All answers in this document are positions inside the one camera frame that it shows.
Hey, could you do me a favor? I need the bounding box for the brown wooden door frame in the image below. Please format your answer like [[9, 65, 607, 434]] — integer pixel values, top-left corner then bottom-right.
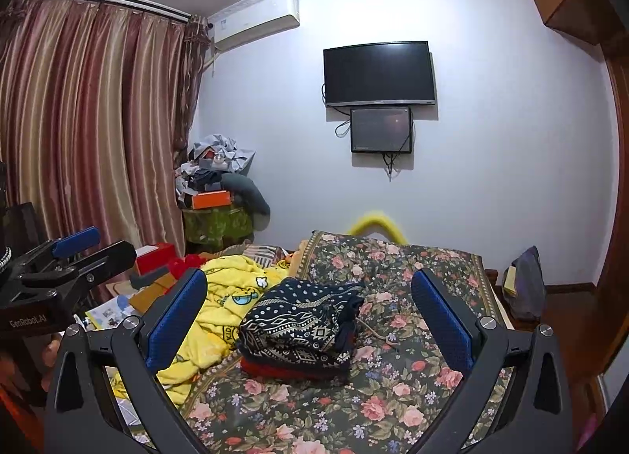
[[597, 36, 629, 386]]

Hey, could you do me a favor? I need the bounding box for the large black wall television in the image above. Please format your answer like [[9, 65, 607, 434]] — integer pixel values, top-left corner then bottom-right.
[[323, 41, 438, 108]]

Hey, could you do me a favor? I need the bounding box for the grey pillow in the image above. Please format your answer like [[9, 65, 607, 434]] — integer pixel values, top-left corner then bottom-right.
[[221, 173, 271, 231]]

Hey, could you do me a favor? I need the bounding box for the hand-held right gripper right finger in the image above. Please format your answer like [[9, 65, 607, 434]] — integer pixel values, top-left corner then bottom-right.
[[412, 268, 576, 454]]

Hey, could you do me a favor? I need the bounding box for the printed paper sheet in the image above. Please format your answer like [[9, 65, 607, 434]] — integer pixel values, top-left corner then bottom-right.
[[85, 297, 141, 332]]

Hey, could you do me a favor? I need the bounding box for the red folded garment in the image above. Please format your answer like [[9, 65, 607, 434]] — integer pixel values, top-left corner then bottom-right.
[[240, 353, 352, 383]]

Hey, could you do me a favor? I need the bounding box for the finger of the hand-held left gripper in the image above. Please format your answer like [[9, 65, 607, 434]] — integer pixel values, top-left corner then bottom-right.
[[7, 226, 101, 284], [20, 240, 137, 296]]

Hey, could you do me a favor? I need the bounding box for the yellow cartoon blanket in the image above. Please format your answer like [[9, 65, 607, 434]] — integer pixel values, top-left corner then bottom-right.
[[110, 255, 291, 406]]

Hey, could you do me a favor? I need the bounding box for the striped red curtain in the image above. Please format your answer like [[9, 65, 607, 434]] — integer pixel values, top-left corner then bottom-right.
[[0, 0, 212, 298]]

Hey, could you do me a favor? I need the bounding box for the white curtain rail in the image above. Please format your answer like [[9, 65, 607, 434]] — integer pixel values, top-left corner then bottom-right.
[[12, 0, 192, 20]]

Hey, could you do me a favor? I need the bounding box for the brown cardboard box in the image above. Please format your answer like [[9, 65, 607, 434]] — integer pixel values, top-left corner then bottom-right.
[[129, 270, 178, 314]]

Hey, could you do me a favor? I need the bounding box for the person's left hand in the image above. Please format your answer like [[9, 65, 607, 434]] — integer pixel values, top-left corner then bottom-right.
[[38, 339, 64, 365]]

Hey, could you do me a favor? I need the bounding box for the red and white box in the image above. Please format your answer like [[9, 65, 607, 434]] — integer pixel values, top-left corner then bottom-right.
[[132, 244, 177, 275]]

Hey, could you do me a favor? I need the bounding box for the small black wall monitor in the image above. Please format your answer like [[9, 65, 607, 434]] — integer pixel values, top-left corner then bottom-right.
[[350, 107, 412, 154]]

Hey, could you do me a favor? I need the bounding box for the white air conditioner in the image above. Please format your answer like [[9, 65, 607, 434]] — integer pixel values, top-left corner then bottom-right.
[[209, 0, 300, 53]]

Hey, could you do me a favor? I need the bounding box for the green cloth covered table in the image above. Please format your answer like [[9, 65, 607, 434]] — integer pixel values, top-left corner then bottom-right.
[[183, 203, 254, 246]]

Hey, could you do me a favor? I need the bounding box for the floral bedspread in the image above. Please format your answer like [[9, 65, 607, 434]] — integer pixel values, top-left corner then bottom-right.
[[182, 230, 514, 454]]

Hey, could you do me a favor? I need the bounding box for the orange box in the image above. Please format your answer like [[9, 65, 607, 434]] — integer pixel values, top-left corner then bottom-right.
[[191, 190, 232, 210]]

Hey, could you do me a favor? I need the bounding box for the yellow ring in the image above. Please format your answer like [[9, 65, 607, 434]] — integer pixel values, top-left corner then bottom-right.
[[346, 210, 406, 243]]

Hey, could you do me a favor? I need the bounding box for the wooden bed frame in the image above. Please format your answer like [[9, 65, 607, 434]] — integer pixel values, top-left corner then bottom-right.
[[484, 267, 517, 332]]

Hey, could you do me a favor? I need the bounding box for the pile of clothes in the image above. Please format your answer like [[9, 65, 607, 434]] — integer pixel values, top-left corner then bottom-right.
[[177, 132, 256, 199]]

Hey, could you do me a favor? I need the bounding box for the grey bag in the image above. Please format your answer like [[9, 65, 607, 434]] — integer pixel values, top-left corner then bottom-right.
[[506, 246, 546, 320]]

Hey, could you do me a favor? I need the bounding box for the navy patterned hooded robe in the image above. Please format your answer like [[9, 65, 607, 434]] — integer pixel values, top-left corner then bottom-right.
[[236, 277, 401, 371]]

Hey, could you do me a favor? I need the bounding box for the striped pillow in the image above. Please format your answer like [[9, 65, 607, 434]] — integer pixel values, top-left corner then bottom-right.
[[223, 243, 296, 265]]

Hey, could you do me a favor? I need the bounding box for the red cloth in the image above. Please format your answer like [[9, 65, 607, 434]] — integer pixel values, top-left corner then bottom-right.
[[167, 254, 204, 283]]

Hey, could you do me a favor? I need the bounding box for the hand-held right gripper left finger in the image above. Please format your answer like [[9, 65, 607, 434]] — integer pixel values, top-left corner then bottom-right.
[[44, 267, 210, 454]]

